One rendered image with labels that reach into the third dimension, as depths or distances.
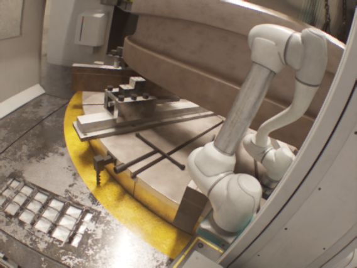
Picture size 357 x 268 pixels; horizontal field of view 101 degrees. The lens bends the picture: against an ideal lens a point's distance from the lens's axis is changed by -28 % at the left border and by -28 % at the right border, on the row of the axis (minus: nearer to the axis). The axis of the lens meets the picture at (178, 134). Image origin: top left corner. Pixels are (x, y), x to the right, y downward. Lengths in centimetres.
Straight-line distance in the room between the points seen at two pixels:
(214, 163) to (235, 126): 17
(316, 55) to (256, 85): 25
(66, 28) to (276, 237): 561
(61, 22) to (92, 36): 129
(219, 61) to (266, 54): 101
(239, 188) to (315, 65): 49
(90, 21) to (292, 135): 436
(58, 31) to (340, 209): 588
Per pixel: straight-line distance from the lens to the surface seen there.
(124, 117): 197
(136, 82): 202
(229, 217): 80
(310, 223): 62
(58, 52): 585
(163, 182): 162
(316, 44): 70
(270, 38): 76
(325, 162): 51
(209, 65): 174
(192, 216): 124
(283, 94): 168
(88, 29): 482
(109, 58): 397
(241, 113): 77
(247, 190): 74
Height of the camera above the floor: 143
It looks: 29 degrees down
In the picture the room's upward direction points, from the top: 15 degrees clockwise
